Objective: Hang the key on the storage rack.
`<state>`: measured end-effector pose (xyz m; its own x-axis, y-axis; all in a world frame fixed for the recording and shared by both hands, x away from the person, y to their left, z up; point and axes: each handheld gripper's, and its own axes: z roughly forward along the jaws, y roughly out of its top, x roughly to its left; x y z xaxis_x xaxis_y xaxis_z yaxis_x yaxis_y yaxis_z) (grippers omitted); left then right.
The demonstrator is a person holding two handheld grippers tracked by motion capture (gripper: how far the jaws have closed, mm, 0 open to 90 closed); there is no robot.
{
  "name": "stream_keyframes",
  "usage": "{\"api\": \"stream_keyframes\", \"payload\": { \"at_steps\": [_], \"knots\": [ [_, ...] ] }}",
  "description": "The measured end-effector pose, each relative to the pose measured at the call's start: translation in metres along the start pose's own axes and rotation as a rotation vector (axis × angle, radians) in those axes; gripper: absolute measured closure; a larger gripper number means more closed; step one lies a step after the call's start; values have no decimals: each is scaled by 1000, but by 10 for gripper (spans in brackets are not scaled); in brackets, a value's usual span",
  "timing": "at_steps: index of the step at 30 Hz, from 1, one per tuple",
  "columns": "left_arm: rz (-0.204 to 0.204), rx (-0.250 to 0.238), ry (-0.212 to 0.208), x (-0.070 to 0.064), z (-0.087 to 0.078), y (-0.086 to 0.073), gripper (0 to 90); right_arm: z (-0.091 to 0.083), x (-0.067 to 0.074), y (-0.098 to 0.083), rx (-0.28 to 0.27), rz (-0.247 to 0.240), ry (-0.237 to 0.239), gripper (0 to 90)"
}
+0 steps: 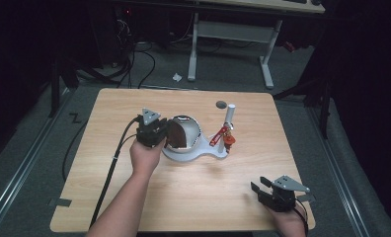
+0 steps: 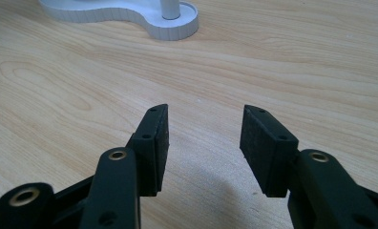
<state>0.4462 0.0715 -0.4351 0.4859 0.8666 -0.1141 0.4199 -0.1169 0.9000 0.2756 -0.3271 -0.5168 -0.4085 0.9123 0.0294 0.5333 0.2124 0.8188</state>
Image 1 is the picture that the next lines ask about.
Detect white stand with pole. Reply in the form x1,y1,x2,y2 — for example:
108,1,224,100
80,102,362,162
162,104,237,162

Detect white-framed desk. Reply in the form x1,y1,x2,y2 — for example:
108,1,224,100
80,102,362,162
187,0,326,90

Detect thin black floor cable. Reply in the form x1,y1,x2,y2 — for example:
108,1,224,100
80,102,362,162
61,120,89,183

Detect person's left hand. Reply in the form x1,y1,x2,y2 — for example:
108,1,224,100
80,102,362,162
129,137,168,177

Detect thick black cable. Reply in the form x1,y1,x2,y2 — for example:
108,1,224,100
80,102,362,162
89,115,142,229

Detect metal floor rail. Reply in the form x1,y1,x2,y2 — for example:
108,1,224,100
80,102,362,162
0,88,76,233
305,108,371,237

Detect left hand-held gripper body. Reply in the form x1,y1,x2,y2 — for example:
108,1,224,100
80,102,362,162
135,108,169,148

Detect grey tape strip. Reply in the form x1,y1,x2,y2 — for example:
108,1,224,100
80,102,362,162
47,197,73,208
296,193,317,203

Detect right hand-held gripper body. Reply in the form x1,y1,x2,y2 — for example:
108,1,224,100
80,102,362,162
264,175,311,212

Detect black stand leg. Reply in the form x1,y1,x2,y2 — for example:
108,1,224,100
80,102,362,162
48,57,61,119

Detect bundle of black floor cables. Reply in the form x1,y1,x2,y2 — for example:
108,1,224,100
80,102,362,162
81,19,157,90

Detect person's right hand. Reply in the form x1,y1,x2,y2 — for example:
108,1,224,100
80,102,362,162
268,200,308,237

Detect orange key charm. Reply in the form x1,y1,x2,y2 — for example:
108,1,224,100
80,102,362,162
223,128,237,154

